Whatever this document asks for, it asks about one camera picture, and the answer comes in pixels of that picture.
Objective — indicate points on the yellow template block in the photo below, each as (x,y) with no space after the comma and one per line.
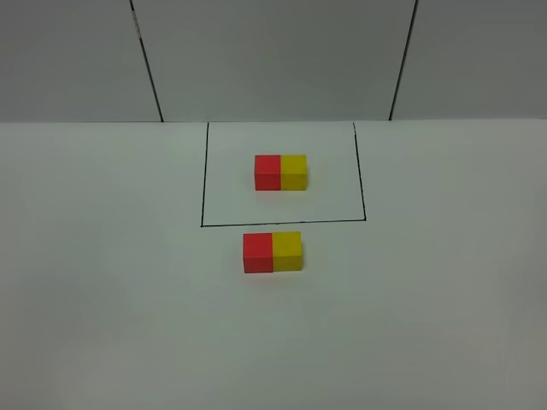
(294,172)

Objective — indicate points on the red template block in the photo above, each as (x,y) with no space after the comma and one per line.
(267,172)

